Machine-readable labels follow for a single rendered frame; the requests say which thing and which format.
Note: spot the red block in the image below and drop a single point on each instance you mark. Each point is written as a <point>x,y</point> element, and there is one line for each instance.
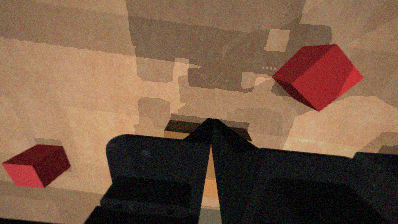
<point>38,166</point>
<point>317,75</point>

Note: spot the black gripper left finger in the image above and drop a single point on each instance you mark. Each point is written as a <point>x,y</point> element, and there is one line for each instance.
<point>178,160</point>

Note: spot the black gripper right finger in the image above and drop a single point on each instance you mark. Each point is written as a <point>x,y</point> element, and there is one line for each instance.
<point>242,171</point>

